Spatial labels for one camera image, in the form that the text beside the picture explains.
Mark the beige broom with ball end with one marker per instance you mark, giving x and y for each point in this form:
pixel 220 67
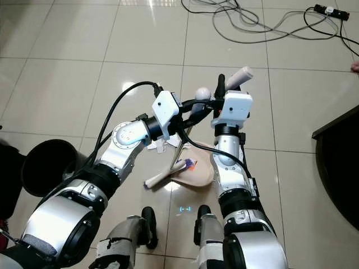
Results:
pixel 160 178

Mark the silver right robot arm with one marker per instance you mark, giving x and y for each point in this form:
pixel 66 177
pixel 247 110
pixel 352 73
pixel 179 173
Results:
pixel 227 168

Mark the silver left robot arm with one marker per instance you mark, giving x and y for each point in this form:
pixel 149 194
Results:
pixel 59 218

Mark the white paper scraps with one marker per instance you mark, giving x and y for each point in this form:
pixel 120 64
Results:
pixel 155 147

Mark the purple orange litter piece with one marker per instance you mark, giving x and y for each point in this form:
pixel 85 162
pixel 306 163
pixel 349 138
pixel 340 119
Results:
pixel 189 164

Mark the robot right leg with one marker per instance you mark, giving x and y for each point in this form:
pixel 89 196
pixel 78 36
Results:
pixel 208 238

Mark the robot leg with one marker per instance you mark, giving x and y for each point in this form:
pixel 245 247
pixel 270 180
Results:
pixel 208 238
pixel 129 238

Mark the black bag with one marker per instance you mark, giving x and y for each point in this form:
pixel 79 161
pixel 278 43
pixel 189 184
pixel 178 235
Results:
pixel 8 179

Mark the black power strip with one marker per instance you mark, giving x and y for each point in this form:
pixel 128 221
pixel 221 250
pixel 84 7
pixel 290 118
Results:
pixel 332 12

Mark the person bare foot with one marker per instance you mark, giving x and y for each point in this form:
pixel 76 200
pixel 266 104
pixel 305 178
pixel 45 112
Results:
pixel 355 66

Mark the robot left leg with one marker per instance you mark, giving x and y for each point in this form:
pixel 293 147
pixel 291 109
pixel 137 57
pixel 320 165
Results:
pixel 129 238

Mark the black round waste bin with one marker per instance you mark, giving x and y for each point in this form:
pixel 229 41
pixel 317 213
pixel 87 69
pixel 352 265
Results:
pixel 36 168

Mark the dark red round object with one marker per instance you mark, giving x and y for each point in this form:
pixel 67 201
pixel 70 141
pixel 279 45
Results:
pixel 4 240

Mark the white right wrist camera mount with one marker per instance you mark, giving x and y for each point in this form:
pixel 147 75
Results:
pixel 238 108

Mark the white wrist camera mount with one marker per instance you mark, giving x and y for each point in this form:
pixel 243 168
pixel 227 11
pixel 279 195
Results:
pixel 166 109
pixel 238 108

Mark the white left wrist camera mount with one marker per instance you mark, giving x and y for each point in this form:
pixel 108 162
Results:
pixel 166 109

